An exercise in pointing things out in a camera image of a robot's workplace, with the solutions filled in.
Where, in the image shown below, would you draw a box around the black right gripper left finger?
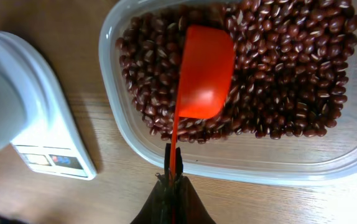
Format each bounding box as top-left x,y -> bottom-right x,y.
131,143 -> 171,224

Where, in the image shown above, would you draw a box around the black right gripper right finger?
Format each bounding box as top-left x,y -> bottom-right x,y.
175,147 -> 216,224

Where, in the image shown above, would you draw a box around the red measuring scoop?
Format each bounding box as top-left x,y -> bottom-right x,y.
169,25 -> 235,183

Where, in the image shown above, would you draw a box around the white kitchen scale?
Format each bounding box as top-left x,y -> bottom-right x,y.
0,31 -> 97,180

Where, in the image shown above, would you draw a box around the clear plastic container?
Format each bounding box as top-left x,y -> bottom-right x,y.
99,0 -> 357,186

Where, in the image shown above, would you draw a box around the red adzuki beans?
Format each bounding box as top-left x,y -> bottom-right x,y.
115,0 -> 357,144

